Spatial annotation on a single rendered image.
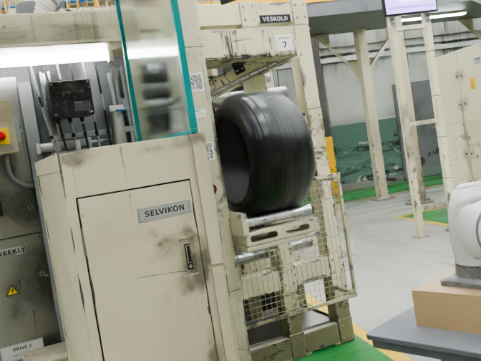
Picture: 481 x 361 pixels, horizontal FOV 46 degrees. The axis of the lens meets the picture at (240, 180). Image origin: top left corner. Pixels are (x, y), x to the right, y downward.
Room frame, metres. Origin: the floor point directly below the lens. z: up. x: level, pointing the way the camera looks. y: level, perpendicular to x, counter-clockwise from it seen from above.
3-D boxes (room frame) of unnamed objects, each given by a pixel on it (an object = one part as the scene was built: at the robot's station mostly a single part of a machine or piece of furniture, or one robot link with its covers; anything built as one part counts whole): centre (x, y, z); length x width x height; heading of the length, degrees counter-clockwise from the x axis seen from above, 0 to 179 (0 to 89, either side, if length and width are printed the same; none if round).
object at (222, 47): (2.89, -0.06, 1.71); 0.61 x 0.25 x 0.15; 115
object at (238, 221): (2.49, 0.09, 0.90); 0.40 x 0.03 x 0.10; 25
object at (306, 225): (2.44, -0.13, 0.83); 0.36 x 0.09 x 0.06; 115
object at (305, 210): (2.44, -0.13, 0.90); 0.35 x 0.05 x 0.05; 115
